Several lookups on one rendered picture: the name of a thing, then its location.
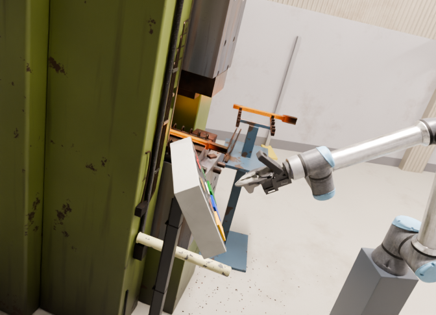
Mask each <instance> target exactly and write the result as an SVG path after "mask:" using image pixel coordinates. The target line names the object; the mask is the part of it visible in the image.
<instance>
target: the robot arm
mask: <svg viewBox="0 0 436 315"><path fill-rule="evenodd" d="M416 145H422V146H424V147H426V146H429V145H436V118H424V119H421V120H417V121H416V122H414V124H413V126H410V127H407V128H405V129H400V130H398V131H395V132H390V133H388V134H384V135H381V136H378V137H375V138H372V139H369V140H365V141H363V142H359V143H356V144H353V145H350V146H346V147H343V148H340V149H336V150H334V151H330V150H329V149H328V148H327V147H326V146H321V147H316V148H315V149H312V150H309V151H306V152H303V153H301V154H298V155H295V156H292V157H289V158H286V160H285V162H282V165H283V167H281V165H279V164H278V163H277V162H276V161H274V160H273V159H272V158H271V157H269V156H268V155H267V154H266V153H264V152H263V151H261V150H259V151H258V152H257V153H256V156H257V158H258V160H259V161H260V162H262V163H263V164H265V165H266V166H263V167H260V168H256V169H253V170H251V171H249V172H248V173H246V174H245V175H244V176H242V178H240V180H238V182H236V183H235V186H237V187H244V188H245V190H246V191H247V192H248V193H249V194H251V193H253V192H254V188H255V187H257V186H259V185H261V186H262V188H263V191H264V192H265V194H266V195H267V194H271V193H273V192H276V191H279V189H278V188H279V187H282V186H285V185H288V184H291V183H292V181H291V179H292V180H294V181H295V180H298V179H301V178H303V177H304V178H305V180H306V182H307V183H308V185H309V187H310V188H311V191H312V196H313V197H314V198H315V199H316V200H318V201H326V200H329V199H331V198H332V197H333V196H334V195H335V186H334V182H333V176H332V172H333V171H337V170H341V169H343V168H347V167H350V166H353V165H356V164H360V163H362V162H366V161H369V160H372V159H375V158H379V157H382V156H385V155H389V154H391V153H395V152H397V151H401V150H404V149H407V148H410V147H414V146H416ZM257 175H258V177H257ZM272 190H275V191H273V192H270V191H272ZM268 192H269V193H268ZM371 257H372V260H373V261H374V263H375V264H376V265H377V266H378V267H379V268H381V269H382V270H383V271H386V272H387V273H390V274H392V275H396V276H405V275H407V273H408V271H409V268H411V270H412V271H413V272H414V274H415V275H416V276H417V277H418V278H419V279H420V280H421V281H422V282H425V283H435V282H436V173H435V177H434V180H433V184H432V187H431V191H430V195H429V198H428V202H427V205H426V209H425V211H424V215H423V219H422V223H421V222H420V221H418V220H416V219H414V218H411V217H409V216H397V217H395V219H394V220H393V221H392V224H391V226H390V227H389V230H388V231H387V234H386V235H385V238H384V239H383V242H382V243H381V244H380V245H379V246H378V247H377V248H375V249H374V250H373V252H372V254H371Z"/></svg>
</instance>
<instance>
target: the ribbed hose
mask: <svg viewBox="0 0 436 315"><path fill-rule="evenodd" d="M183 4H184V0H178V2H177V8H176V15H175V20H174V25H173V26H174V27H173V32H172V38H171V45H170V50H169V56H168V61H167V69H166V73H165V79H164V85H163V91H162V99H161V103H160V110H159V115H158V123H157V127H156V134H155V139H154V147H153V150H152V158H151V165H150V170H149V178H148V181H147V189H146V193H145V200H147V201H146V202H148V206H147V211H146V213H144V215H142V217H141V225H140V228H139V233H140V232H141V233H143V234H144V232H145V224H146V220H147V213H148V209H149V201H150V198H151V190H152V184H153V179H154V172H155V168H156V160H157V156H158V149H159V145H160V137H161V133H162V127H163V122H164V115H165V108H166V103H167V96H168V92H169V85H170V80H171V74H172V68H173V63H174V61H173V60H174V57H175V51H176V45H177V40H178V33H179V27H180V22H181V15H182V10H183ZM147 249H148V246H146V245H143V244H141V243H135V246H134V254H133V258H134V259H137V260H140V261H142V259H143V258H144V256H145V255H146V254H147Z"/></svg>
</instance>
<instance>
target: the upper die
mask: <svg viewBox="0 0 436 315"><path fill-rule="evenodd" d="M227 72H228V69H227V70H225V71H224V72H222V73H221V74H219V75H217V76H216V77H214V78H213V79H211V78H209V77H205V76H202V75H198V74H196V73H192V72H189V71H185V70H182V71H181V74H180V81H179V85H178V87H179V88H181V89H184V90H188V91H190V92H195V93H197V94H200V95H205V96H207V97H213V96H214V95H215V94H217V93H218V92H220V91H221V90H222V89H223V88H224V84H225V80H226V75H227Z"/></svg>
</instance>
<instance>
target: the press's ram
mask: <svg viewBox="0 0 436 315"><path fill-rule="evenodd" d="M246 2H247V0H194V4H193V10H192V14H191V21H190V25H189V32H188V38H187V42H186V49H185V53H184V59H183V64H182V70H185V71H189V72H192V73H196V74H198V75H202V76H205V77H209V78H211V79H213V78H214V77H216V76H217V75H219V74H221V73H222V72H224V71H225V70H227V69H228V68H230V67H231V64H232V59H233V56H234V51H235V48H236V43H237V37H238V34H239V30H240V26H241V21H242V18H243V13H244V9H245V5H246Z"/></svg>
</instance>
